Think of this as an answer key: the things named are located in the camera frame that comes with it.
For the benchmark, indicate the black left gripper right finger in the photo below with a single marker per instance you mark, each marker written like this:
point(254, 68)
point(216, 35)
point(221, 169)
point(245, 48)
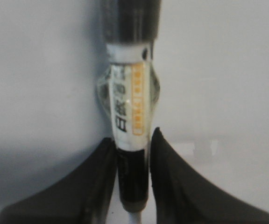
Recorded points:
point(183, 196)

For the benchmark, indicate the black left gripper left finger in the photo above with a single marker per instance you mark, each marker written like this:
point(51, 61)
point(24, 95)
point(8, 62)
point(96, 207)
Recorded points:
point(81, 197)

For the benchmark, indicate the black and white marker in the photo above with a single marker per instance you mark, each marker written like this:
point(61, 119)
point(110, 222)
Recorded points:
point(129, 91)

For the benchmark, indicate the white whiteboard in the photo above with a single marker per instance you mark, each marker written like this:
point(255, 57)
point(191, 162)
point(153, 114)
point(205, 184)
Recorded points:
point(212, 60)

